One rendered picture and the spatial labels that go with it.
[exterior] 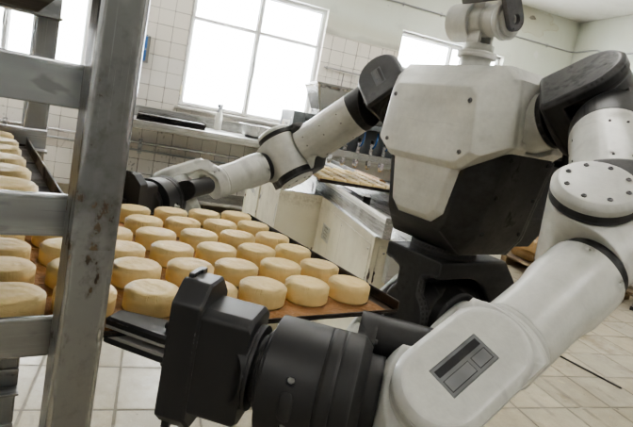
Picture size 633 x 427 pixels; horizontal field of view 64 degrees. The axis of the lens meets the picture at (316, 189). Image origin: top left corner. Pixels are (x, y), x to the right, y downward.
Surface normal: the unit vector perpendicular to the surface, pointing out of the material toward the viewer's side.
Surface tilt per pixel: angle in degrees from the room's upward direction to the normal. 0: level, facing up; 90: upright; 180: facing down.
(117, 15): 90
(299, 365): 50
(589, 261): 41
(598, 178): 33
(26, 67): 90
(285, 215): 90
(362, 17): 90
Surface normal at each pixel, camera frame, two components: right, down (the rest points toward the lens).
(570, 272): -0.19, -0.67
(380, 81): -0.61, -0.40
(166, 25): 0.29, 0.18
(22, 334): 0.54, 0.22
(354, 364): 0.03, -0.73
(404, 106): -0.82, -0.07
